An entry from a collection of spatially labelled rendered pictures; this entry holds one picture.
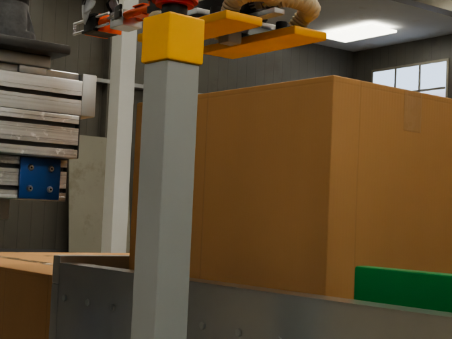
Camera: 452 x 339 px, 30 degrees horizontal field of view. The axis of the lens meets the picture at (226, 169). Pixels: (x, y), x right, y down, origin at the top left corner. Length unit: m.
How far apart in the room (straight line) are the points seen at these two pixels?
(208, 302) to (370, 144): 0.39
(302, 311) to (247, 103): 0.47
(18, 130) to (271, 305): 0.69
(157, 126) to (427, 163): 0.57
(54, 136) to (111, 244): 3.80
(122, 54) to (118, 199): 0.95
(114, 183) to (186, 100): 4.31
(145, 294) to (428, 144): 0.63
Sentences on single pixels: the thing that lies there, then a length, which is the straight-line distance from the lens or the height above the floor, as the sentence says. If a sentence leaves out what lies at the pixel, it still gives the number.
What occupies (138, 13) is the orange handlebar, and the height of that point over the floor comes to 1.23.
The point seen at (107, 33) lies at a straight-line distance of 2.45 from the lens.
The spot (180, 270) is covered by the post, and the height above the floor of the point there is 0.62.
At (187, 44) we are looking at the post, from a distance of 1.25.
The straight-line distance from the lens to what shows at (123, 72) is 5.63.
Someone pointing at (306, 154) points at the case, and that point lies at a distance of 1.44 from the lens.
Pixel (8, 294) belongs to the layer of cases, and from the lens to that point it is 2.35.
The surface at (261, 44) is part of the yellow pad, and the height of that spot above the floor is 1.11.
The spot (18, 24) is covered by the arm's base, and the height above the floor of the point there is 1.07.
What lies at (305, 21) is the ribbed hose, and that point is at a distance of 1.91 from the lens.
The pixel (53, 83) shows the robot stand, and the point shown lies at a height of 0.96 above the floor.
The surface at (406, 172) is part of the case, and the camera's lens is 1.54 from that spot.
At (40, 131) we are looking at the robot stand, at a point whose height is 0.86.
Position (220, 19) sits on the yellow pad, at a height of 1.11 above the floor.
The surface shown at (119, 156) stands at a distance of 5.57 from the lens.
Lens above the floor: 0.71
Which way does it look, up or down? 3 degrees up
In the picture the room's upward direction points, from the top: 3 degrees clockwise
